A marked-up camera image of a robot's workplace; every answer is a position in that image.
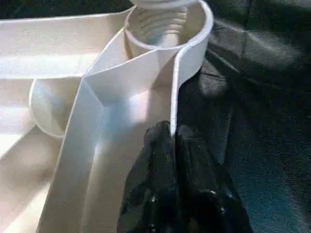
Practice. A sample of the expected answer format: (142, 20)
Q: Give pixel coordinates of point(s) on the white plastic table top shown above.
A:
(58, 121)

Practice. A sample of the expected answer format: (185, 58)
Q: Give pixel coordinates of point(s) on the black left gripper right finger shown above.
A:
(206, 196)

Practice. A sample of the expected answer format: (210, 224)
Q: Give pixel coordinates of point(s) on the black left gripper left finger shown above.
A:
(153, 194)

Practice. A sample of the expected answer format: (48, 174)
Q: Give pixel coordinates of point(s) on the white plastic table leg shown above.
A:
(158, 9)

